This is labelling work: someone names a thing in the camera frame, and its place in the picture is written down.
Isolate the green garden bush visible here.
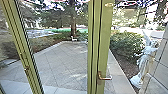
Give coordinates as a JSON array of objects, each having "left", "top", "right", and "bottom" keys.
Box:
[{"left": 109, "top": 30, "right": 146, "bottom": 61}]

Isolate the green framed glass door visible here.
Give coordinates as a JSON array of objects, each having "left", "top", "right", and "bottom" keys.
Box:
[{"left": 0, "top": 0, "right": 116, "bottom": 94}]

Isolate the metal door handle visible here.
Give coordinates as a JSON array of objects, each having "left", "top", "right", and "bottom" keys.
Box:
[
  {"left": 97, "top": 70, "right": 113, "bottom": 82},
  {"left": 19, "top": 53, "right": 32, "bottom": 73}
]

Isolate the large tree trunk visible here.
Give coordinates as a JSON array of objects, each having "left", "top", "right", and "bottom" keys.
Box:
[{"left": 68, "top": 0, "right": 78, "bottom": 38}]

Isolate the white outdoor bench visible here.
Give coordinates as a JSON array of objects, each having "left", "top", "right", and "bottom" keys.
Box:
[{"left": 70, "top": 35, "right": 79, "bottom": 42}]

